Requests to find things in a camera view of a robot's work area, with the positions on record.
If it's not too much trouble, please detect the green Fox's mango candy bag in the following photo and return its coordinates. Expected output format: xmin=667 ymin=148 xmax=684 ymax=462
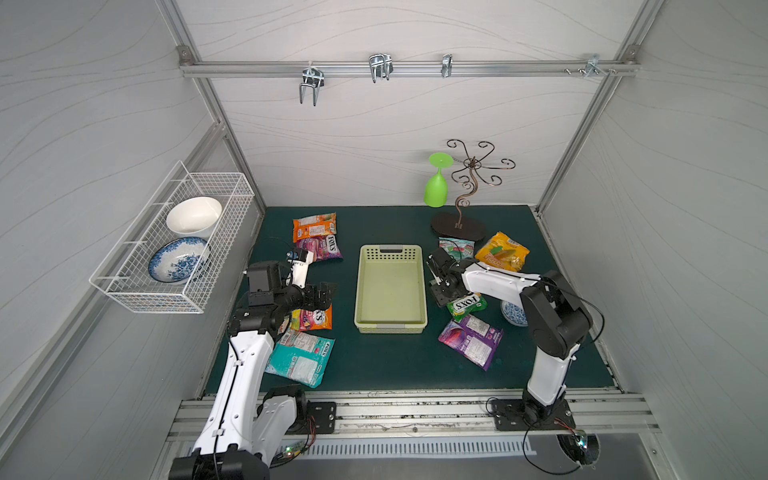
xmin=447 ymin=293 xmax=487 ymax=319

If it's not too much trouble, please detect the Fox's fruits candy bag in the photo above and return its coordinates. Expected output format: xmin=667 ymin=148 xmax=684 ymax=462
xmin=290 ymin=307 xmax=333 ymax=332

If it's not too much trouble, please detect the pale green plastic basket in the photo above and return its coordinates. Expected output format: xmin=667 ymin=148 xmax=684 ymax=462
xmin=354 ymin=244 xmax=428 ymax=334

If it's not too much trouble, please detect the purple candy bag back side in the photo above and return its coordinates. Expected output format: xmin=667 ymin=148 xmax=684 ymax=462
xmin=438 ymin=314 xmax=504 ymax=371

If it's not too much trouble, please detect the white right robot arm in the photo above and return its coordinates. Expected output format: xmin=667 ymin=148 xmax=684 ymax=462
xmin=426 ymin=248 xmax=593 ymax=426

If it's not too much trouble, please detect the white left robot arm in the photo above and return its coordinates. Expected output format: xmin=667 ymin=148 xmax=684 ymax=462
xmin=168 ymin=259 xmax=334 ymax=479

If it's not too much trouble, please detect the teal Fox's mint candy bag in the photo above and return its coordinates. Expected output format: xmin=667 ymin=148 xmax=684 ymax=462
xmin=439 ymin=237 xmax=475 ymax=262

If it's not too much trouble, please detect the dark bronze cup tree stand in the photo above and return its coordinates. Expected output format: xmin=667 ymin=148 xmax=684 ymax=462
xmin=431 ymin=138 xmax=517 ymax=242

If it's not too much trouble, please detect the yellow mango candy bag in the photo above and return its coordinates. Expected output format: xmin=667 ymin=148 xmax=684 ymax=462
xmin=475 ymin=232 xmax=530 ymax=272

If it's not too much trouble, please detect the teal candy bag back side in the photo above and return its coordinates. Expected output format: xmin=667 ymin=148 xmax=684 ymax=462
xmin=265 ymin=330 xmax=335 ymax=388

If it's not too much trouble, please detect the small blue patterned bowl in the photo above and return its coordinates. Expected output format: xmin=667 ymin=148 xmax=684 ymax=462
xmin=500 ymin=301 xmax=528 ymax=328

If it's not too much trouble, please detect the purple Fox's berries candy bag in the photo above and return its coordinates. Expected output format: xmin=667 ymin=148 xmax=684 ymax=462
xmin=296 ymin=234 xmax=343 ymax=262

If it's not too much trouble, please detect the orange Fox's candy bag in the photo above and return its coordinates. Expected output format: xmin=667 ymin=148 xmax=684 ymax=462
xmin=292 ymin=212 xmax=337 ymax=242

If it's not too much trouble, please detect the blue patterned plate bowl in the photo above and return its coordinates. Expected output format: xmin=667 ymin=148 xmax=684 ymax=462
xmin=148 ymin=237 xmax=210 ymax=284

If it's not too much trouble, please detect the green plastic wine glass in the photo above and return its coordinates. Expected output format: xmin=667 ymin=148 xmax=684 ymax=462
xmin=424 ymin=152 xmax=453 ymax=208

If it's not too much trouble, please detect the white bowl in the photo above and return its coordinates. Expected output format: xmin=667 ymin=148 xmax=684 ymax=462
xmin=166 ymin=196 xmax=223 ymax=239

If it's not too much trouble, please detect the metal double hook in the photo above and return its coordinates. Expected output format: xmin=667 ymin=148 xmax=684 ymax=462
xmin=299 ymin=66 xmax=325 ymax=106

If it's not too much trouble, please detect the metal hook centre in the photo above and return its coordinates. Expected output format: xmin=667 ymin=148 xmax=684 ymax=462
xmin=368 ymin=53 xmax=394 ymax=83

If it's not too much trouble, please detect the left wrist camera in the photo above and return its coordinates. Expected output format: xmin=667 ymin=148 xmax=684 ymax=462
xmin=287 ymin=247 xmax=315 ymax=288

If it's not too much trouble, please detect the white wire wall basket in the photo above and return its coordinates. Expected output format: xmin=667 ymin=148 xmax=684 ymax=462
xmin=89 ymin=162 xmax=254 ymax=314

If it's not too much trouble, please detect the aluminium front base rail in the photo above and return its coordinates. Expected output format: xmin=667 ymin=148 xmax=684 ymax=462
xmin=164 ymin=389 xmax=661 ymax=445

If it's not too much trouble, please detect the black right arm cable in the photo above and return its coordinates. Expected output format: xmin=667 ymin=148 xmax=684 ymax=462
xmin=521 ymin=296 xmax=607 ymax=478

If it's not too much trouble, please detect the aluminium top rail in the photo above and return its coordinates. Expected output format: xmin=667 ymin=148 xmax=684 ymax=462
xmin=180 ymin=58 xmax=641 ymax=79

